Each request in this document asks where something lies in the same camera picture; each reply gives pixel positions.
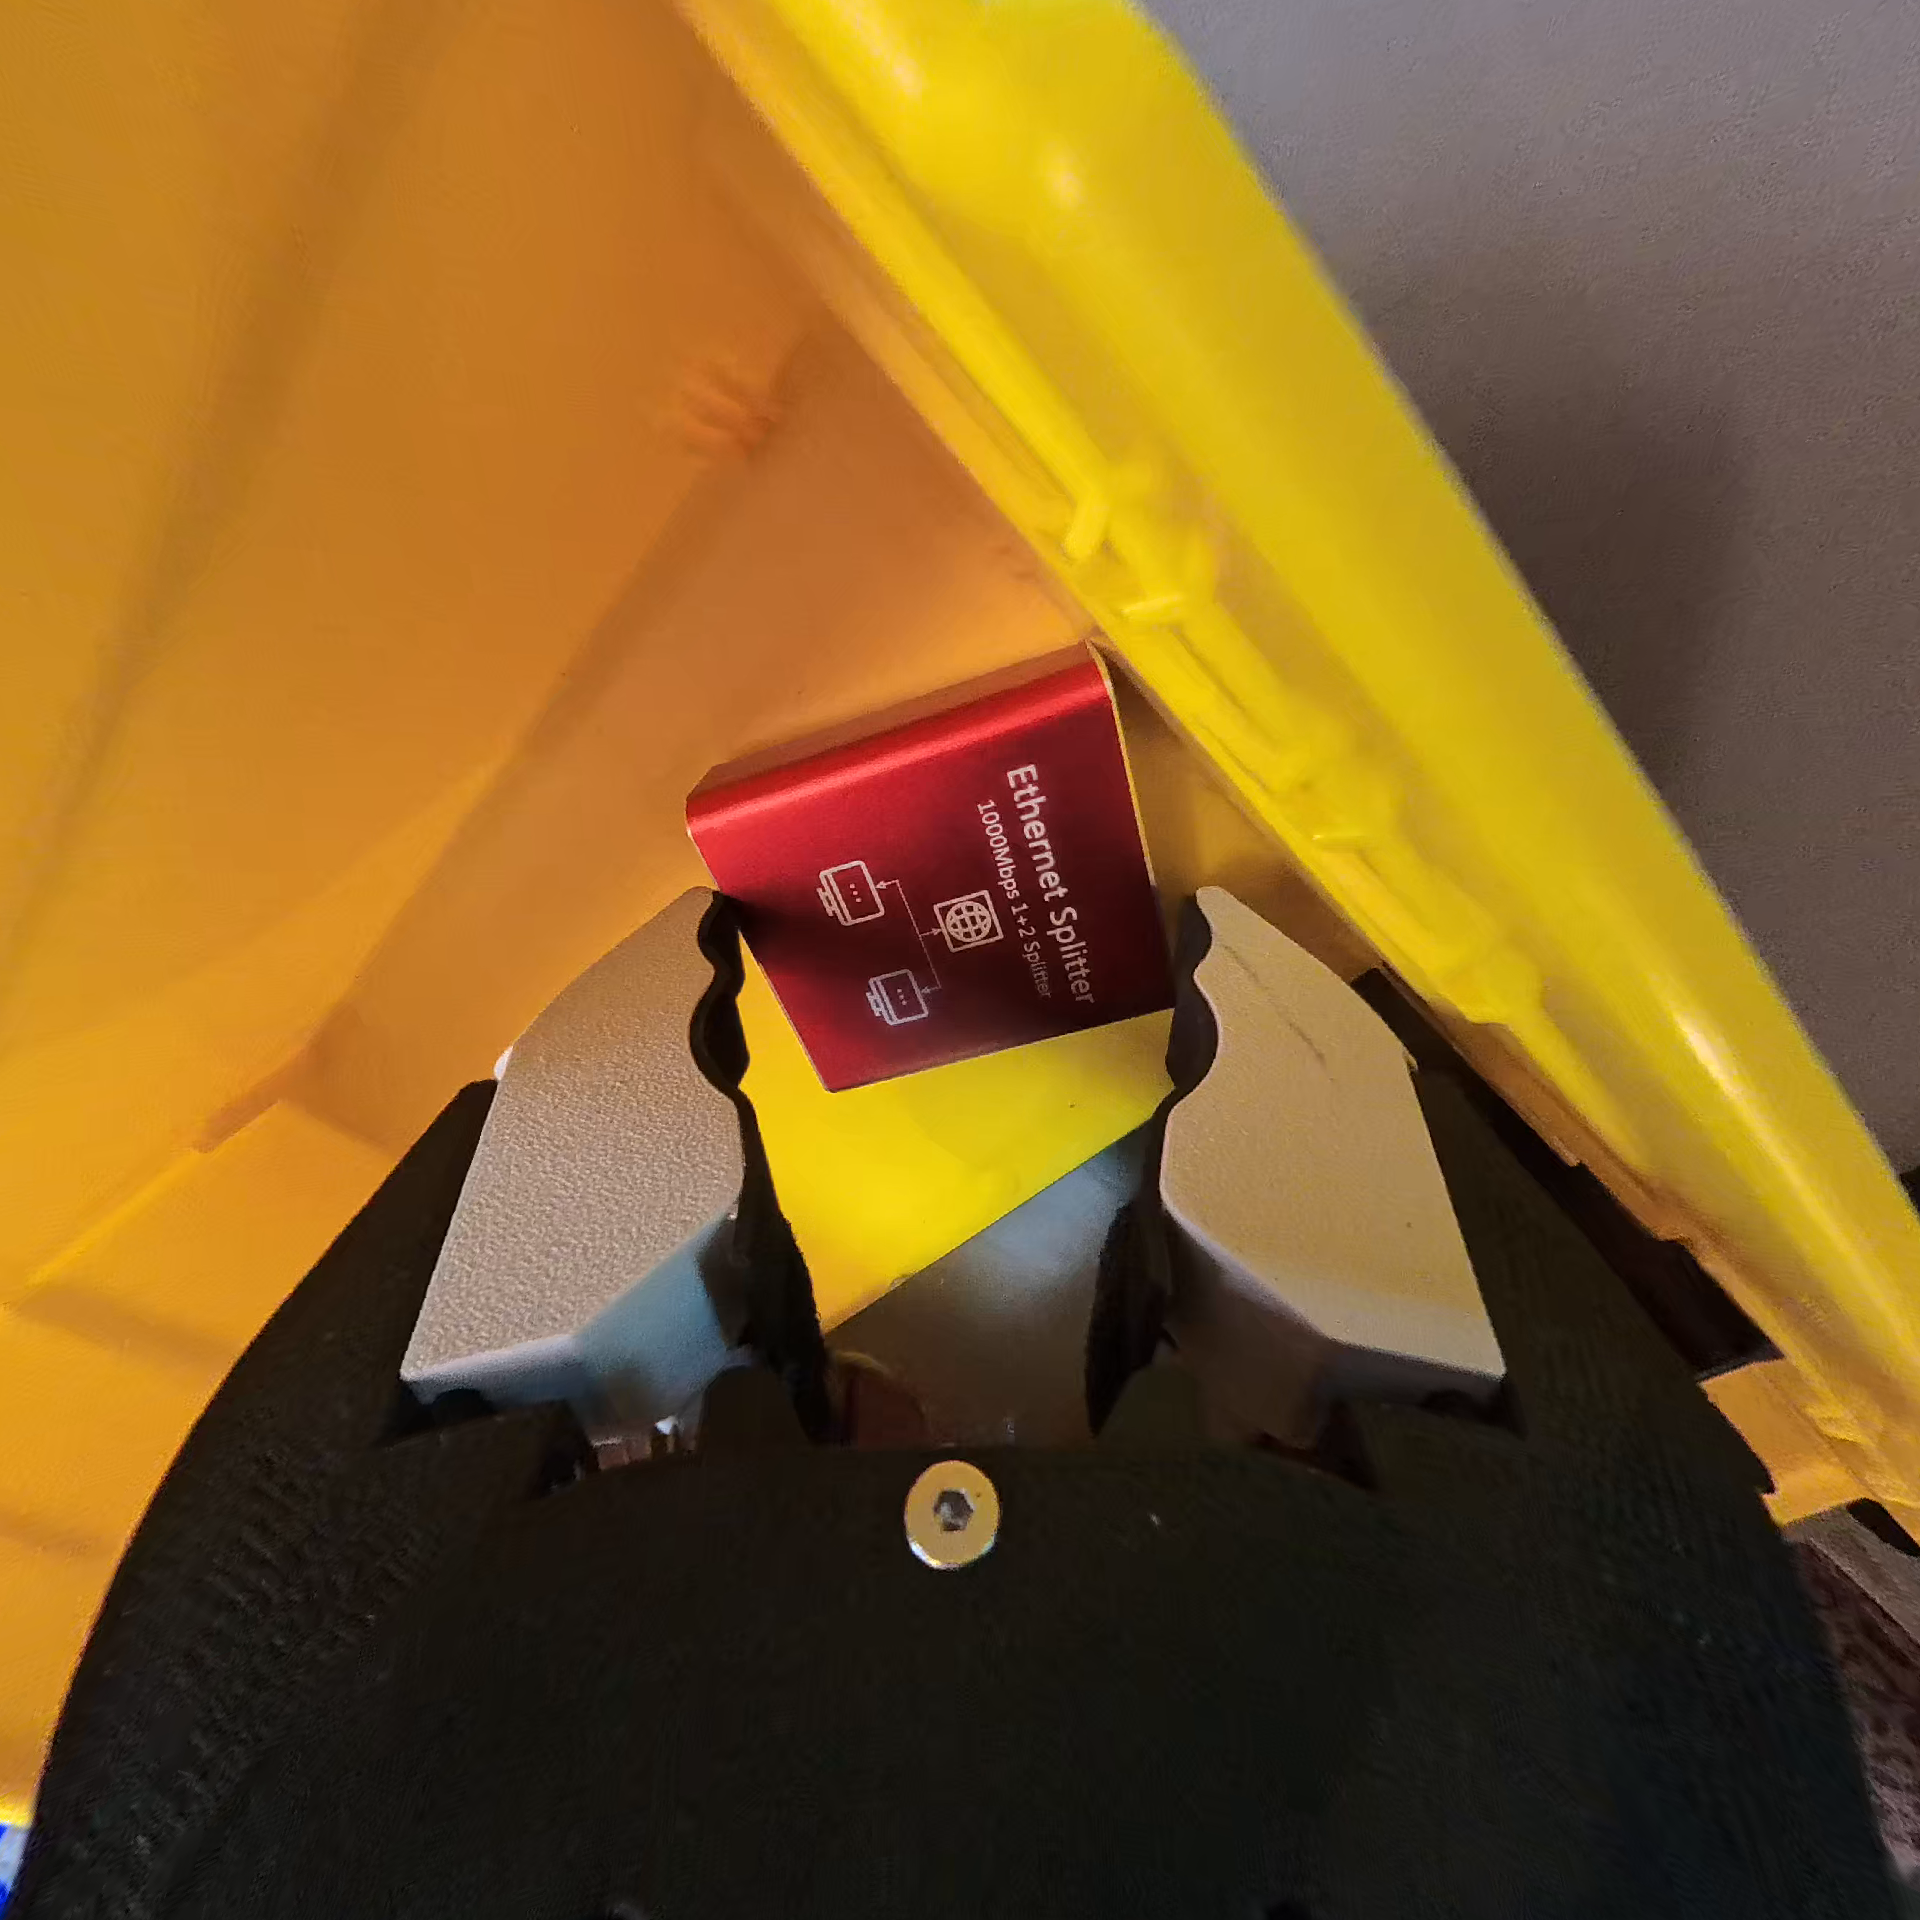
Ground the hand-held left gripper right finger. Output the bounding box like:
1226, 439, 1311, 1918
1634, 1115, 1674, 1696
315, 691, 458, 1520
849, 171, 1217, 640
1087, 889, 1506, 1446

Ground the red ethernet splitter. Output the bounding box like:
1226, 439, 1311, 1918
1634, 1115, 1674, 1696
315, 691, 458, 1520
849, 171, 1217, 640
685, 646, 1178, 1093

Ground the yellow plastic bin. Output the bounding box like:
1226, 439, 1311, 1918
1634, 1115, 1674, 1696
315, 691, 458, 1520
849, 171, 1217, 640
0, 0, 1920, 1801

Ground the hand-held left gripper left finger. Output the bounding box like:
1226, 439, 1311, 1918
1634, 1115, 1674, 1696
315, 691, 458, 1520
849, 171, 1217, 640
402, 886, 834, 1446

